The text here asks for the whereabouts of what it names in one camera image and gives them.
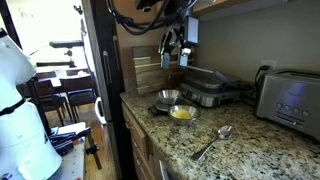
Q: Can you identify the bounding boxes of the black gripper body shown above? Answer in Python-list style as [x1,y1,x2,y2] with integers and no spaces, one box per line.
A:
[165,13,188,48]

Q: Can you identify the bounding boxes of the silver metal spoon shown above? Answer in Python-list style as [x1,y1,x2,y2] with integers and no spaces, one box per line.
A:
[190,124,234,162]

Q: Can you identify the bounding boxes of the silver bowl on scale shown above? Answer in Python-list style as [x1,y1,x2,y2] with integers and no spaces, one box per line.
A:
[157,88,182,106]

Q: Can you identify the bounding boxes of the black kitchen scale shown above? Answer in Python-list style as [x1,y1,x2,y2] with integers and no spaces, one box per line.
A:
[147,97,188,117]

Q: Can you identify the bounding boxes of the silver bowl with yellow powder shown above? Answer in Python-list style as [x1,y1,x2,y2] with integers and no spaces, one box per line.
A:
[167,104,201,127]

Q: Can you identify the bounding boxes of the striped dark wooden cutting board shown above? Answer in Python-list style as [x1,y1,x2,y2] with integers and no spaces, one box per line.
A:
[166,49,197,90]

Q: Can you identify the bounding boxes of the large dark wooden cutting board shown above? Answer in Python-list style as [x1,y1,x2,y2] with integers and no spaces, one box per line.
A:
[131,45,169,96]

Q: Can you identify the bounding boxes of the wooden upper cabinet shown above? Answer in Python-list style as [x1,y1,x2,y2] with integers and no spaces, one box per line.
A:
[192,0,258,18]

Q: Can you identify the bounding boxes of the stainless steel contact grill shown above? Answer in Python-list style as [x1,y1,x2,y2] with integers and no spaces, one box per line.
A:
[179,65,243,109]

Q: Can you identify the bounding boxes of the dark tall refrigerator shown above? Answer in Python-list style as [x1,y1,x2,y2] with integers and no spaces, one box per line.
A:
[80,0,131,180]

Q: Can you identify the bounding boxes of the wooden drawer base cabinet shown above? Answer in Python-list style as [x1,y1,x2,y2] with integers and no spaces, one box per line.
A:
[119,99,161,180]

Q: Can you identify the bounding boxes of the black power plug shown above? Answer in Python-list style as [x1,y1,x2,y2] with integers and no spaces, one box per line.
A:
[254,64,272,86]

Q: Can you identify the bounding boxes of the white curved object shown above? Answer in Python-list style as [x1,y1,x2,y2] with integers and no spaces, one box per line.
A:
[93,96,108,126]

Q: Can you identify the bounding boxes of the dark wooden chair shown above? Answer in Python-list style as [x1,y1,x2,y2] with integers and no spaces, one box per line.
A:
[33,78,67,127]
[59,76,98,124]

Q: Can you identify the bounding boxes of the wooden dining table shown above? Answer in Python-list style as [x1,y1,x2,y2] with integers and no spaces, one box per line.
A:
[34,65,92,88]

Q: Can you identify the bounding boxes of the stainless steel dishwasher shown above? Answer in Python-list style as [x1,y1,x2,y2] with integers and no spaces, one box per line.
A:
[151,146,183,180]

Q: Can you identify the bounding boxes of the stainless steel toaster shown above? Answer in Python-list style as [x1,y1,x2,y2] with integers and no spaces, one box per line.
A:
[255,68,320,142]

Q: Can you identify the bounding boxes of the black orange bar clamp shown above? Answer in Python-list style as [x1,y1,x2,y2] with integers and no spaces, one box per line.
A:
[84,132,103,171]

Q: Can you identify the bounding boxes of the white perforated robot table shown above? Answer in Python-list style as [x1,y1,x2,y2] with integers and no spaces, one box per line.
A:
[46,121,88,180]

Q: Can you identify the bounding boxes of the white wall outlet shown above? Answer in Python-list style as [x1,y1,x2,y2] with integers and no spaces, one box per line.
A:
[260,58,278,72]

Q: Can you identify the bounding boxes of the black stereo camera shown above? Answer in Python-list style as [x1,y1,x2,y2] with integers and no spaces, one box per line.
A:
[48,39,85,50]

